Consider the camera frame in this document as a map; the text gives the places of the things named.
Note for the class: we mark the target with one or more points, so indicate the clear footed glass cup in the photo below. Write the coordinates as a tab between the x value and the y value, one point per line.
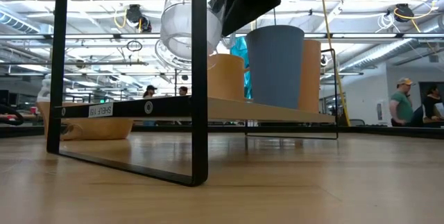
180	30

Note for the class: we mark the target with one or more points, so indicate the teal faceted plastic tumbler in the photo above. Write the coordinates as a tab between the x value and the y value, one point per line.
241	61

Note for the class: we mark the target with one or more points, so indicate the blue plastic cup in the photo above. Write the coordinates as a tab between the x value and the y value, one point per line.
275	68

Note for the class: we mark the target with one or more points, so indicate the light orange mug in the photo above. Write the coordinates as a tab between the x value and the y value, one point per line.
225	78

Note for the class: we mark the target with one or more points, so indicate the wooden shelf black metal legs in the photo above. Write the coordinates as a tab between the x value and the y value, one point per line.
199	78

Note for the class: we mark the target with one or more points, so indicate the white shelf label sticker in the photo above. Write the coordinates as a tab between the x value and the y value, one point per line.
100	110

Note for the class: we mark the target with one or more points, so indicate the small black ceiling reel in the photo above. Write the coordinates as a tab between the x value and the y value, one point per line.
324	61

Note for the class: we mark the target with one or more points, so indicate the person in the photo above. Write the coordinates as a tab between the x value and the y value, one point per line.
183	91
149	92
401	104
431	104

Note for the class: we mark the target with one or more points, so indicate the white plastic jug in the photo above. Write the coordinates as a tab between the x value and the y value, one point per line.
44	90

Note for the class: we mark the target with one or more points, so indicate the tan wooden bowl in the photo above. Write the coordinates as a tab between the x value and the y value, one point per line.
93	128

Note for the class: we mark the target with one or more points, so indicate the black aluminium table frame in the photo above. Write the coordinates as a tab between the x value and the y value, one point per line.
381	132

